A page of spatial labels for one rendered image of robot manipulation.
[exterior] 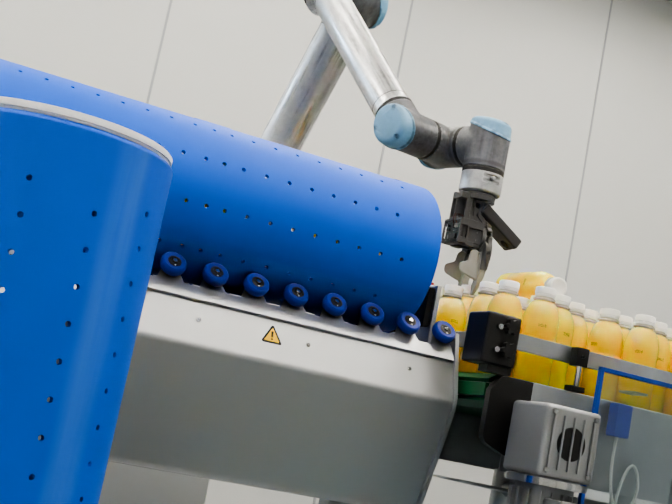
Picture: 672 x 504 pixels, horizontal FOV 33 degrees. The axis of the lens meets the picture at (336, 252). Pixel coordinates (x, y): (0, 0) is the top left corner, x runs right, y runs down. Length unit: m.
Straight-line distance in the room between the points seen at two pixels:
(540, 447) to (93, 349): 0.85
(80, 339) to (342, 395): 0.75
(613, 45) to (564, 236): 1.09
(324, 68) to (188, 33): 2.27
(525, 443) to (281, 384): 0.42
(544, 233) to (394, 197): 3.79
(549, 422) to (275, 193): 0.59
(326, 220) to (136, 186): 0.66
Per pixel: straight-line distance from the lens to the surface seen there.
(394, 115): 2.38
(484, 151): 2.38
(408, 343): 2.02
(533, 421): 1.91
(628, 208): 6.13
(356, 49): 2.56
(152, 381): 1.85
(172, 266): 1.86
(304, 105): 2.89
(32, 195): 1.28
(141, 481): 2.72
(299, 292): 1.94
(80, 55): 4.94
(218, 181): 1.87
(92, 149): 1.30
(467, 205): 2.37
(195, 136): 1.90
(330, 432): 1.97
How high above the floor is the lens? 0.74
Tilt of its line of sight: 9 degrees up
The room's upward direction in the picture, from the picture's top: 11 degrees clockwise
